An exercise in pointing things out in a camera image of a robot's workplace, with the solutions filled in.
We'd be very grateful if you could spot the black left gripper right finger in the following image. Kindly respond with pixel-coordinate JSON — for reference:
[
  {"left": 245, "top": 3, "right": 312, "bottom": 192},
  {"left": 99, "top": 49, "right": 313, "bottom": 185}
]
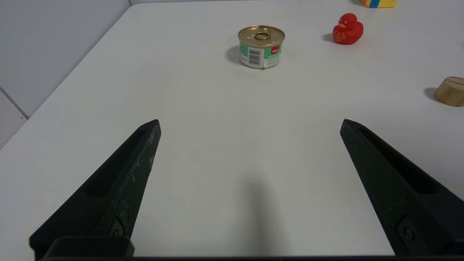
[{"left": 340, "top": 119, "right": 464, "bottom": 255}]

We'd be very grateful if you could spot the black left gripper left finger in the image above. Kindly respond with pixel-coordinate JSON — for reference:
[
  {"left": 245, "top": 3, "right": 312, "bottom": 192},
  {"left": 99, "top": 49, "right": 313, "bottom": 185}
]
[{"left": 30, "top": 120, "right": 161, "bottom": 260}]

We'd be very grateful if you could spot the small wooden cylinder block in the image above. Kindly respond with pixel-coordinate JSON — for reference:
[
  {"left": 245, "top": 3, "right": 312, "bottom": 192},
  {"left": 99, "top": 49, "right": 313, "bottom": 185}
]
[{"left": 434, "top": 76, "right": 464, "bottom": 107}]

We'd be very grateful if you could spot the red rubber duck toy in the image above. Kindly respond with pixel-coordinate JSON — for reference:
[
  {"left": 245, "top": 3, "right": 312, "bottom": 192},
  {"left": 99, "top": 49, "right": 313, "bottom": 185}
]
[{"left": 332, "top": 13, "right": 364, "bottom": 45}]

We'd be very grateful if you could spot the multicolour puzzle cube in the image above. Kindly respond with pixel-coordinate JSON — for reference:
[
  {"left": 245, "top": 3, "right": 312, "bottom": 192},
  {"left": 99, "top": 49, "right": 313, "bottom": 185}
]
[{"left": 361, "top": 0, "right": 398, "bottom": 8}]

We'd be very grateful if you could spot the gold-lid tin can green label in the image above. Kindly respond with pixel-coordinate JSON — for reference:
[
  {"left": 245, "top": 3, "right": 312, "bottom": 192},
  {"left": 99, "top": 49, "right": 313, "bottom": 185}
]
[{"left": 238, "top": 25, "right": 286, "bottom": 69}]

